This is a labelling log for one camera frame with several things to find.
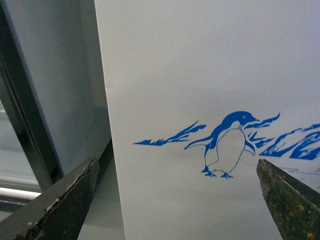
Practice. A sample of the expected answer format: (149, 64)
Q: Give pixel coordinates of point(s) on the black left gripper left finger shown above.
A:
(59, 212)

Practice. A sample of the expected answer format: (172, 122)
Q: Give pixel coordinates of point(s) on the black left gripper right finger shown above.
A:
(294, 206)

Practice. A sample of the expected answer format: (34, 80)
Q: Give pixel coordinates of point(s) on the grey upright display fridge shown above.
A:
(53, 105)

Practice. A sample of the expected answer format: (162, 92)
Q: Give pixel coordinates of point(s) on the white blue chest freezer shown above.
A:
(197, 92)

